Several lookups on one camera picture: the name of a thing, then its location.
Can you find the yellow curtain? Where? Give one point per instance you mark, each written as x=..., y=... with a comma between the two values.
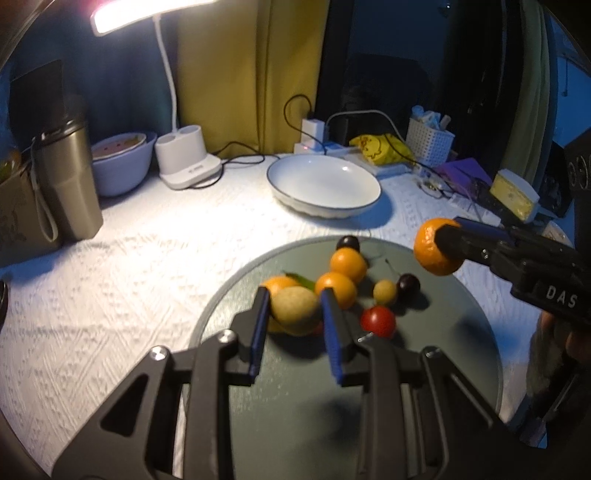
x=247, y=71

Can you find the yellow tissue box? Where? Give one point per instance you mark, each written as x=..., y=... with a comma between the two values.
x=515, y=193

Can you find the lavender bowl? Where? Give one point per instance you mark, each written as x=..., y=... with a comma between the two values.
x=121, y=162

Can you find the white perforated basket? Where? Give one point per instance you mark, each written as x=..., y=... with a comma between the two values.
x=431, y=146

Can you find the tan kiwi-like fruit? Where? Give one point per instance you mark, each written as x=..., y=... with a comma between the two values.
x=297, y=310

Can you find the red cherry tomato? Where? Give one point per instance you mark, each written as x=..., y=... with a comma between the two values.
x=380, y=321

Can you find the large orange tangerine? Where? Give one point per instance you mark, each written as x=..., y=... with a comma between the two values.
x=428, y=254

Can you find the white bowl with dark rim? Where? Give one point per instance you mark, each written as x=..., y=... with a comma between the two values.
x=323, y=186

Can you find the steel tumbler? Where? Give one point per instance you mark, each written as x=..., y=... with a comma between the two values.
x=63, y=164

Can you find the small yellow-green fruit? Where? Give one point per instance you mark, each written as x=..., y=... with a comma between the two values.
x=385, y=292

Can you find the purple cloth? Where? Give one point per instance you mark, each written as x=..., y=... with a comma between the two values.
x=467, y=176

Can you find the dark cherry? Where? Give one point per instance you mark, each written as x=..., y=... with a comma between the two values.
x=409, y=288
x=348, y=241

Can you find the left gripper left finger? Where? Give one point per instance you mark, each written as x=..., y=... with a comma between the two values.
x=250, y=327

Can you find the white flat box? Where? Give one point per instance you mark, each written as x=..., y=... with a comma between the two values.
x=380, y=172

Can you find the white charger plug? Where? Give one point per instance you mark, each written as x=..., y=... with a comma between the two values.
x=313, y=133

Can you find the orange with leaf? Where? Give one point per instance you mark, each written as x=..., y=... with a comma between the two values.
x=274, y=285

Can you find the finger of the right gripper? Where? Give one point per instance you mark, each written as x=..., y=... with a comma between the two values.
x=452, y=244
x=481, y=232

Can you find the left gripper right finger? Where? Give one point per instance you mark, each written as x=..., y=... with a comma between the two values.
x=347, y=361

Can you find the yellow duck snack bag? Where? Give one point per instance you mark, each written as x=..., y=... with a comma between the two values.
x=383, y=149

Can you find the white power strip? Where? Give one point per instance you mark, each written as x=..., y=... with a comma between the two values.
x=330, y=148

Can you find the white desk lamp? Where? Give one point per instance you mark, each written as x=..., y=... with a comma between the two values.
x=182, y=158

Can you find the orange kumquat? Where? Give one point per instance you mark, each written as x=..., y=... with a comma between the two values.
x=350, y=263
x=344, y=288

